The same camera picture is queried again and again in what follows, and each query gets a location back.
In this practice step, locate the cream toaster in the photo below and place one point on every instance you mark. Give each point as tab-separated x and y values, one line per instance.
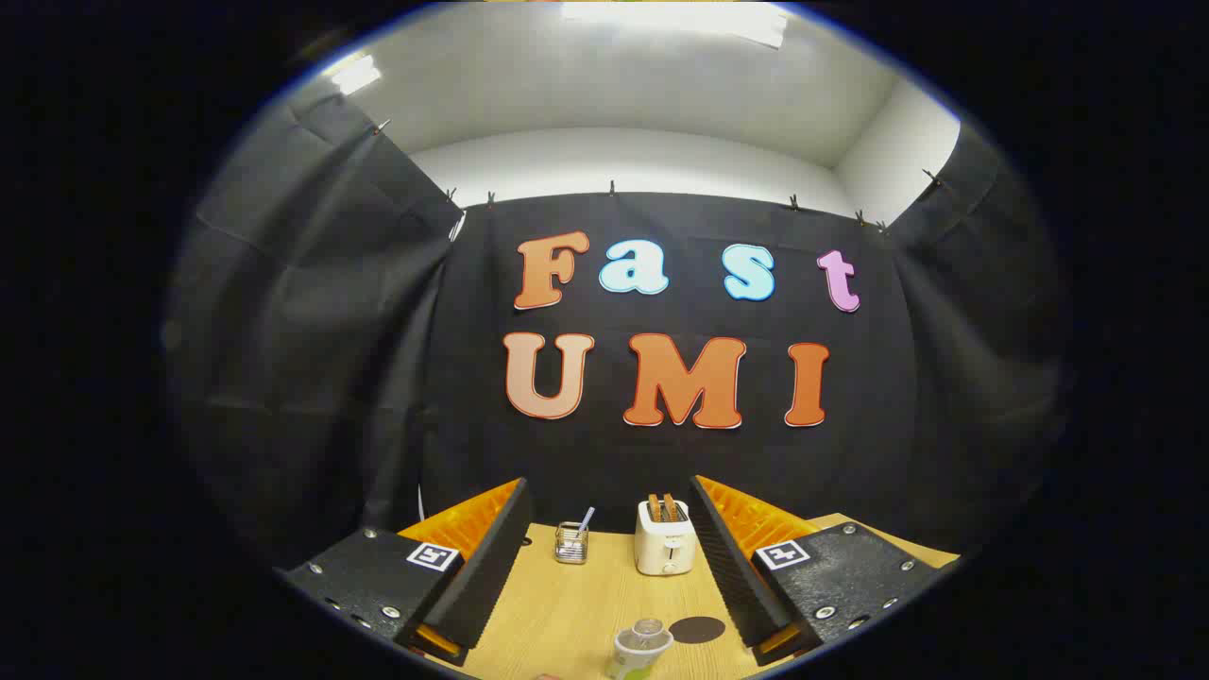
665	550

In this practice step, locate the black backdrop cloth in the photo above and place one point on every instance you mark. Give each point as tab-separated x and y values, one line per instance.
661	453

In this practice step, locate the clear juice bottle white label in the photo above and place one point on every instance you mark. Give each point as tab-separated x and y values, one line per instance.
642	647

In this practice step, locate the silver spoon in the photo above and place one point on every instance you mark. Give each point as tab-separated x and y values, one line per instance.
586	519

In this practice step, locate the dark brown round coaster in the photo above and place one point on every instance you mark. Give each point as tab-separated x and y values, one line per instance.
697	630

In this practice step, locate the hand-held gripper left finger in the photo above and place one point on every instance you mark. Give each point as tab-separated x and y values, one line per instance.
491	567

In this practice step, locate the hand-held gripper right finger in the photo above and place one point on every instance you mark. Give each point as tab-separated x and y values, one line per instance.
727	567

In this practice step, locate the wooden table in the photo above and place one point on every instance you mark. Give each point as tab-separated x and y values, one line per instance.
567	614

